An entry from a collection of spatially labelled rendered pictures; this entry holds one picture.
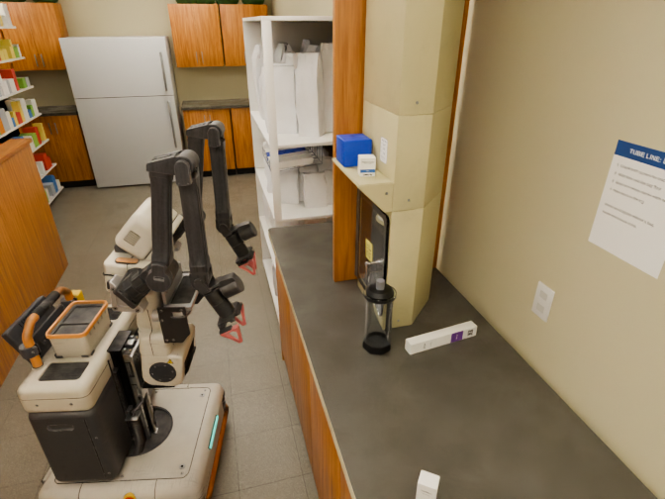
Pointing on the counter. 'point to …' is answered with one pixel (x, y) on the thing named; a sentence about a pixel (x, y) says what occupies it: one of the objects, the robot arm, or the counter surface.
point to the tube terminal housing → (411, 198)
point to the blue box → (346, 153)
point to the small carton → (366, 165)
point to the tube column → (412, 53)
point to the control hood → (371, 186)
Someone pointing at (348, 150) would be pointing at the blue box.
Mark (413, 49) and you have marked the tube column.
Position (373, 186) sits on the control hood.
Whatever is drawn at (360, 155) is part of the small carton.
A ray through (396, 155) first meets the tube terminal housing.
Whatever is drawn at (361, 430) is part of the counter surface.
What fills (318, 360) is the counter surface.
